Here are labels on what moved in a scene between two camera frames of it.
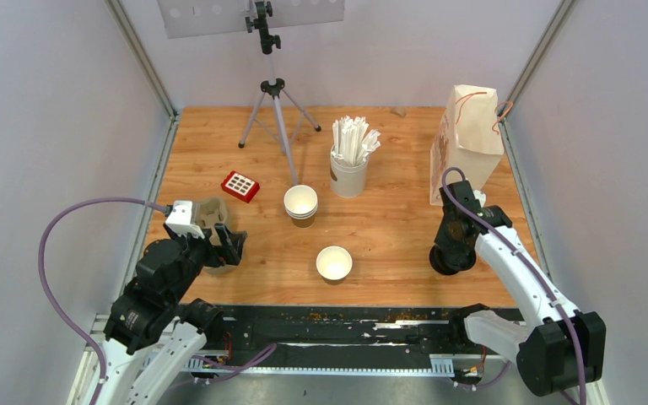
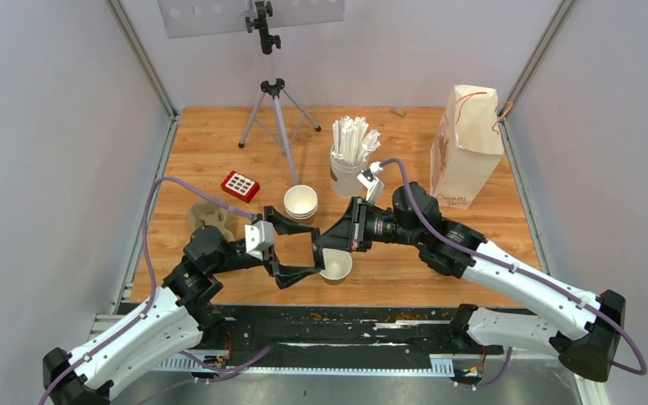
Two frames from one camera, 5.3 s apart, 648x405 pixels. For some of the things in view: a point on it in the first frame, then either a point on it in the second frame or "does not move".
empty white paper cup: (300, 204) does not move
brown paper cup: (333, 264) does not move
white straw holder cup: (347, 180) does not move
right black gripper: (440, 239) → (348, 234)
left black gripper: (230, 250) → (286, 275)
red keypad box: (240, 186) does not move
